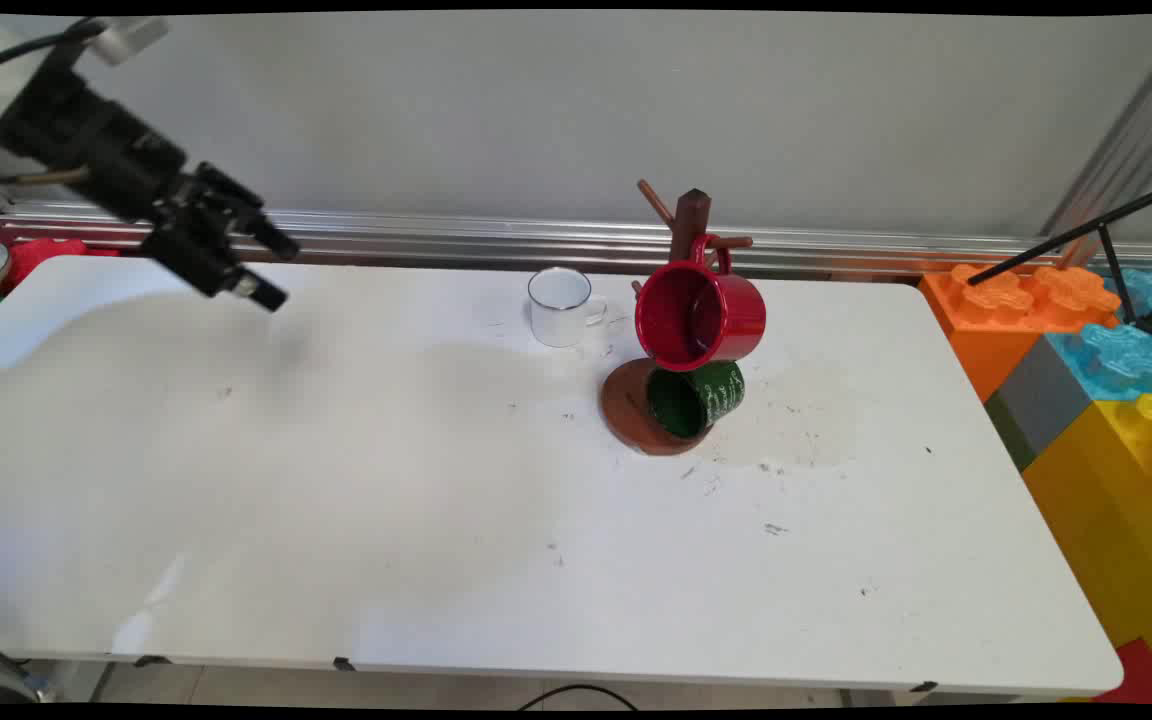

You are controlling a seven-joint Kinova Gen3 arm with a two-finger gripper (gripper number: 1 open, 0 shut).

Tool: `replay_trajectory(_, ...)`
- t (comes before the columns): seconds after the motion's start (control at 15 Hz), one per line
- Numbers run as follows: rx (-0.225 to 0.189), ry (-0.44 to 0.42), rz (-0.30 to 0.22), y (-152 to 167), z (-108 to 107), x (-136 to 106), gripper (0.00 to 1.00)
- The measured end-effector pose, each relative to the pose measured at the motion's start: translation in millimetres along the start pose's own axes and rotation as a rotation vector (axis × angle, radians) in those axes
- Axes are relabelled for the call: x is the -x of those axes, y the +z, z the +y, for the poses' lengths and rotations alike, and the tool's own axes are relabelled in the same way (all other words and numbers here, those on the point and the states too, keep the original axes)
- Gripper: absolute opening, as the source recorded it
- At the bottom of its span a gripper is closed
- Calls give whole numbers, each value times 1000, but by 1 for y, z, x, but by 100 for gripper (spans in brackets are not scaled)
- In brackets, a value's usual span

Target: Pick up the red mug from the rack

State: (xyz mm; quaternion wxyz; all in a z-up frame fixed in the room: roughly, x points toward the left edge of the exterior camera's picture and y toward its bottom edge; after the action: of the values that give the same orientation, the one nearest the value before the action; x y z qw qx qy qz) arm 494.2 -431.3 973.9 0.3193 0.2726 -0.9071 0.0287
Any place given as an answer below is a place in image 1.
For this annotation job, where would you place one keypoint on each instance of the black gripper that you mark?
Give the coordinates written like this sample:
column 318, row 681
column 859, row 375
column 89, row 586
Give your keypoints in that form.
column 86, row 135

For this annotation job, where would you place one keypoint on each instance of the red enamel mug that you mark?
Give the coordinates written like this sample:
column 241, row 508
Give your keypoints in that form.
column 726, row 315

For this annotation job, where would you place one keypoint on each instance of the red plastic object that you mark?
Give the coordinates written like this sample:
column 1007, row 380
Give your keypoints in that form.
column 41, row 255

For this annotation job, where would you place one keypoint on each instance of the white enamel mug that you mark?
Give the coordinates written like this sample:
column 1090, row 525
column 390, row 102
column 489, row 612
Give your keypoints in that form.
column 561, row 320

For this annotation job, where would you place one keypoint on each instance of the brown wooden mug tree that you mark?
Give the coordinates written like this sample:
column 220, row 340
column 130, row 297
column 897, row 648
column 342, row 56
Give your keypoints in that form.
column 688, row 215

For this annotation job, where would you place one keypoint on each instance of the green enamel mug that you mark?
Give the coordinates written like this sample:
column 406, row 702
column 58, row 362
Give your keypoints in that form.
column 721, row 392

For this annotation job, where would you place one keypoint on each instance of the orange giant building block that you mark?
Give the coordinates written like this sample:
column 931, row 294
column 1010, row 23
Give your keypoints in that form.
column 986, row 330

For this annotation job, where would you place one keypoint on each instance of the dark green giant building block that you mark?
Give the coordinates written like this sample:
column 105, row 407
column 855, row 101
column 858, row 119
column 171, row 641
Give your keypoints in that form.
column 1008, row 430

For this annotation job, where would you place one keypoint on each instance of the grey giant building block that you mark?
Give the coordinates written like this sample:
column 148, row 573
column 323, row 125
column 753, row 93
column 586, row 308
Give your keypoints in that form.
column 1046, row 395

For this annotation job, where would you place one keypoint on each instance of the black tripod stand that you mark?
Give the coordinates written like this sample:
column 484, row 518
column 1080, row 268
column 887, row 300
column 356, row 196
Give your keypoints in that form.
column 1066, row 238

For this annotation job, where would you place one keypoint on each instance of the light blue giant building block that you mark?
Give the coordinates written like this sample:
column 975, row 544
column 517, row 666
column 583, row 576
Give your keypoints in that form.
column 1151, row 290
column 1106, row 365

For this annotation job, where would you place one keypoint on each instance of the yellow giant building block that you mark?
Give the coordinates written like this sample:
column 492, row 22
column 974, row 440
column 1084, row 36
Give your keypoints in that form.
column 1106, row 520

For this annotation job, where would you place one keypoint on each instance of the red giant building block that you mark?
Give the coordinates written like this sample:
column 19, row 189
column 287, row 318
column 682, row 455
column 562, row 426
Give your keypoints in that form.
column 1141, row 675

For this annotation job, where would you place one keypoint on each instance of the aluminium frame rail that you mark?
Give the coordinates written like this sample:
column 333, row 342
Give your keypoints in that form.
column 436, row 235

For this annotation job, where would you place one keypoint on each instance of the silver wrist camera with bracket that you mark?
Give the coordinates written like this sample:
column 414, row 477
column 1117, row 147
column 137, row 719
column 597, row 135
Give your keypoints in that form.
column 128, row 38

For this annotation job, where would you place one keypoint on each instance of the aluminium frame post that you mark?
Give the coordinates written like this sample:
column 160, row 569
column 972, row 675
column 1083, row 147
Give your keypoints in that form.
column 1126, row 140

